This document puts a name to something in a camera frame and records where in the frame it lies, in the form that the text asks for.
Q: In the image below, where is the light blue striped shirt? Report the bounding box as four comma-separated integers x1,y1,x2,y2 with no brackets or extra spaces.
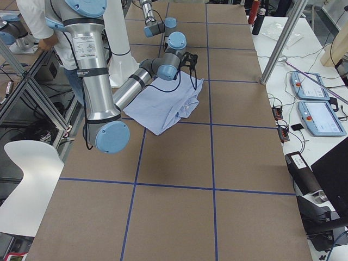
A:
123,72,204,135

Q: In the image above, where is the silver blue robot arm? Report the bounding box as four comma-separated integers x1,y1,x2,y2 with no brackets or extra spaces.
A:
45,1,187,154
139,1,177,38

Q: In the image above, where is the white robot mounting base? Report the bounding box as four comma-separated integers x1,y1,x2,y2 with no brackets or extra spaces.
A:
103,0,139,88

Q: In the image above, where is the red circuit board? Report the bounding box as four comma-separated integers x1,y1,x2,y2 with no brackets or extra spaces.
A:
272,107,283,120

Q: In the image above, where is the blue teach pendant far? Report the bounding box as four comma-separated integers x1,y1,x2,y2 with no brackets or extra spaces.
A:
290,72,330,101

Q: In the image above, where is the blue teach pendant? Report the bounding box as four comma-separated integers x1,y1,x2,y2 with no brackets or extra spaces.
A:
290,72,330,101
297,101,346,137

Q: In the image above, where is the black bottle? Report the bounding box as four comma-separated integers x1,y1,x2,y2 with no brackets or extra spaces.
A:
252,8,266,35

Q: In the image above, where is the clear plastic bag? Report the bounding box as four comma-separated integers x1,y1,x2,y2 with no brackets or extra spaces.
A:
260,21,305,49

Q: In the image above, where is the blue teach pendant near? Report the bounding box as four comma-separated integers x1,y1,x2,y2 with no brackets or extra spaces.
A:
297,101,346,137

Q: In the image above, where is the red bottle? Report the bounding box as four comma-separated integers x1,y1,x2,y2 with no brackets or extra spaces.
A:
248,0,260,24

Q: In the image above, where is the black laptop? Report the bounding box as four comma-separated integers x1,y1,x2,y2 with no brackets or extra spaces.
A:
311,139,347,216

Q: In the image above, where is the black monitor stand device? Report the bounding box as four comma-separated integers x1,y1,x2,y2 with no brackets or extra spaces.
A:
285,152,347,251

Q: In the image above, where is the white chair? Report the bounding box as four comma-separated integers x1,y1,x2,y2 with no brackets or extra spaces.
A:
1,140,64,237

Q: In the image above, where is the person in white shirt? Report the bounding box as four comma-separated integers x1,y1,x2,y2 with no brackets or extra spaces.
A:
16,0,83,104

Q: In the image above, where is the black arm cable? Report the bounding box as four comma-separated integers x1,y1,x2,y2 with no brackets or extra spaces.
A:
83,53,198,151

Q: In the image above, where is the grey aluminium frame post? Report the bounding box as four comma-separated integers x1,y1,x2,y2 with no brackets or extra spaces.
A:
260,0,308,85

